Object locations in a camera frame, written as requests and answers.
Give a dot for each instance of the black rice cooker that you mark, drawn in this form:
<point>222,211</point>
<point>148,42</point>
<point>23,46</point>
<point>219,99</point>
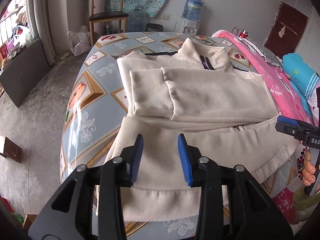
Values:
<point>153,27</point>

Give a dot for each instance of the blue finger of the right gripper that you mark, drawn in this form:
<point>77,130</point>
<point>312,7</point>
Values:
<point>287,120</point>
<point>291,129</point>

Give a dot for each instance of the dark grey cabinet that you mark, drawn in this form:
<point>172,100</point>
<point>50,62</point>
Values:
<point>24,72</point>

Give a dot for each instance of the grey curtain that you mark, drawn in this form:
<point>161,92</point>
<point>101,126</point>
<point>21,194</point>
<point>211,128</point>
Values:
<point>38,23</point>

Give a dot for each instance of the brown cardboard box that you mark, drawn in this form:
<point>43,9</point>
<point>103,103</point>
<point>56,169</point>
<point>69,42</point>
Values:
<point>8,149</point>

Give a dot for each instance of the red lighter bottle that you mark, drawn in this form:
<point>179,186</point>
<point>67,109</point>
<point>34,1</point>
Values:
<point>243,34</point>

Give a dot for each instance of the person right hand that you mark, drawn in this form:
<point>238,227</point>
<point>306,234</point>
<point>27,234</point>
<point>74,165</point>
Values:
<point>309,171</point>

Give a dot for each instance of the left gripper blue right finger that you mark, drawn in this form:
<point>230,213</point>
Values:
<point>186,159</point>

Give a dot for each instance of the dark red door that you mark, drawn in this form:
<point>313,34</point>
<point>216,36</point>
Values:
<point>287,30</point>

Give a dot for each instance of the fruit pattern table cover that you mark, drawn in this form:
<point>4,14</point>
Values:
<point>98,104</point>

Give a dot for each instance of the pink floral blanket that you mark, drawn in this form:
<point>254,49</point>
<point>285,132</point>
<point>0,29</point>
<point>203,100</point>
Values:
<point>270,79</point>

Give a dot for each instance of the wooden chair black seat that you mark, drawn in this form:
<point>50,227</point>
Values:
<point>107,16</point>

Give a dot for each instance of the blue water jug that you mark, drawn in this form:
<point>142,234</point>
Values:
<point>192,9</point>

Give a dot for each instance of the white water dispenser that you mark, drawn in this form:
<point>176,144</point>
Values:
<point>189,27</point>

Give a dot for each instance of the beige zip jacket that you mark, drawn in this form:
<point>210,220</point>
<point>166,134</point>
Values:
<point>228,114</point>

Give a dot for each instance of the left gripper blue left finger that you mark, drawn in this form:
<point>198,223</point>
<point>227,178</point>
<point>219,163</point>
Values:
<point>135,158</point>

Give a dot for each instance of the white plastic bag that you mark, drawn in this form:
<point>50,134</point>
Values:
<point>79,42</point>

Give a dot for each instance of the cyan pillow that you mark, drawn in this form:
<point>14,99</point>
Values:
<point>305,79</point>

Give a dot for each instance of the empty clear water jug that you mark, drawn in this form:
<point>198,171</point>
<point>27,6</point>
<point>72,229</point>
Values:
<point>135,20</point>

